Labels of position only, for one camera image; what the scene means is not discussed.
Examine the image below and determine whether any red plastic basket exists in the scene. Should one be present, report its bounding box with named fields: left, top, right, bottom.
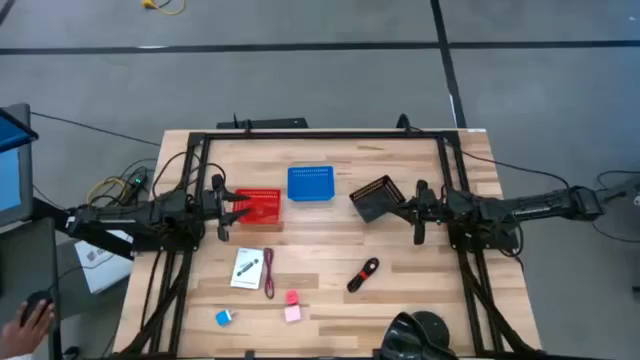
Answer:
left=232, top=188, right=283, bottom=225

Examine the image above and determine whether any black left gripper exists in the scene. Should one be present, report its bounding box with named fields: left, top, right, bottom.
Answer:
left=201, top=173, right=253, bottom=243

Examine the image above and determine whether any black box with antenna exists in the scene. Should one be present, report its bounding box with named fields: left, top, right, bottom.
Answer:
left=215, top=113, right=310, bottom=131

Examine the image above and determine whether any black cable with red tie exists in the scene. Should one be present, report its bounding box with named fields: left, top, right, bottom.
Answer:
left=346, top=257, right=380, bottom=294

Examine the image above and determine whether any dark desk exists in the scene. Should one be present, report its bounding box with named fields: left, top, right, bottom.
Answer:
left=0, top=217, right=64, bottom=360

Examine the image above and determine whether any computer monitor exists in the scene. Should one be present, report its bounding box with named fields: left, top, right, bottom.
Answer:
left=0, top=103, right=40, bottom=229

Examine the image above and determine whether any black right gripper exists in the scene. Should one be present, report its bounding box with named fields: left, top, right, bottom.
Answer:
left=388, top=178, right=452, bottom=246

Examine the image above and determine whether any person's hand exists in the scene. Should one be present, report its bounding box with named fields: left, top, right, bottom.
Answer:
left=0, top=298, right=56, bottom=359

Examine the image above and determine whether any black plastic basket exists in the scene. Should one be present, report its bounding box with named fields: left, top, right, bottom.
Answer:
left=348, top=174, right=407, bottom=224

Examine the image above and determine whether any blue plastic basket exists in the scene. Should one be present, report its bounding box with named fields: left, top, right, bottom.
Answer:
left=286, top=165, right=336, bottom=203

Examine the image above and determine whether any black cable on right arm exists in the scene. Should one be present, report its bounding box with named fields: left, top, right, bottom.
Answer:
left=452, top=143, right=572, bottom=191

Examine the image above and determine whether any black computer mouse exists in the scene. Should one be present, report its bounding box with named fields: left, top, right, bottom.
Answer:
left=22, top=290, right=54, bottom=326

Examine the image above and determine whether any thin black floor cable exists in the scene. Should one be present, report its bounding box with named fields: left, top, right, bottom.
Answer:
left=29, top=110, right=162, bottom=148

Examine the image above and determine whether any power strip with green light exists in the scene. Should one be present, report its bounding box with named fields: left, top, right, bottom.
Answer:
left=119, top=172, right=149, bottom=202

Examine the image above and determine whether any yellow floor cable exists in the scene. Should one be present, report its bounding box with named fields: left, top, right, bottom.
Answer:
left=141, top=0, right=187, bottom=16

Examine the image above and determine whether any yellow cable bundle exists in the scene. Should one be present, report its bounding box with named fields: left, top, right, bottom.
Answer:
left=86, top=176, right=132, bottom=205

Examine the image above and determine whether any maroon braided cable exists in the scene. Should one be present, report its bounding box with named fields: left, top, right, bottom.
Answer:
left=262, top=247, right=277, bottom=300

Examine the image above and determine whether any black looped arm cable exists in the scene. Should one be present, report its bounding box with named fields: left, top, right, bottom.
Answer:
left=151, top=151, right=227, bottom=200

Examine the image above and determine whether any white cardboard box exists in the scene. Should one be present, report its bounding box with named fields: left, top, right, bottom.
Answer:
left=74, top=230, right=135, bottom=295

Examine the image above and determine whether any black rounded glossy device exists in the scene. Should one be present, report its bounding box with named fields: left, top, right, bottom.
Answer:
left=379, top=310, right=459, bottom=360

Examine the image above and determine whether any black aluminium table frame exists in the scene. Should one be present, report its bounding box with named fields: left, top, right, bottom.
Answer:
left=112, top=128, right=546, bottom=360

